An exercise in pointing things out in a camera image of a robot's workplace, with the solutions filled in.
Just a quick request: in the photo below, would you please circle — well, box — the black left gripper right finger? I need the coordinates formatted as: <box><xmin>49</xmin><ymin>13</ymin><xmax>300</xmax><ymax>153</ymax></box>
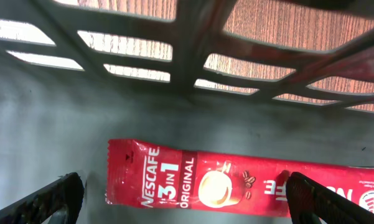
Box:
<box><xmin>286</xmin><ymin>172</ymin><xmax>374</xmax><ymax>224</ymax></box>

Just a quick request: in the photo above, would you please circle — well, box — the red Nescafe coffee stick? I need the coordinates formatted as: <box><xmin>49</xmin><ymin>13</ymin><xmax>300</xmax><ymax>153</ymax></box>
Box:
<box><xmin>106</xmin><ymin>139</ymin><xmax>374</xmax><ymax>217</ymax></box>

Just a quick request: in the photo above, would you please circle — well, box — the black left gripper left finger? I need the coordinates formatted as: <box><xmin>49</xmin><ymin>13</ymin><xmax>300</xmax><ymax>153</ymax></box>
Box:
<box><xmin>0</xmin><ymin>172</ymin><xmax>84</xmax><ymax>224</ymax></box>

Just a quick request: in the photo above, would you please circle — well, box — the grey plastic mesh basket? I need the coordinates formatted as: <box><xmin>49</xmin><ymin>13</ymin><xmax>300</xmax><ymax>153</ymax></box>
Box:
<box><xmin>0</xmin><ymin>1</ymin><xmax>374</xmax><ymax>223</ymax></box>

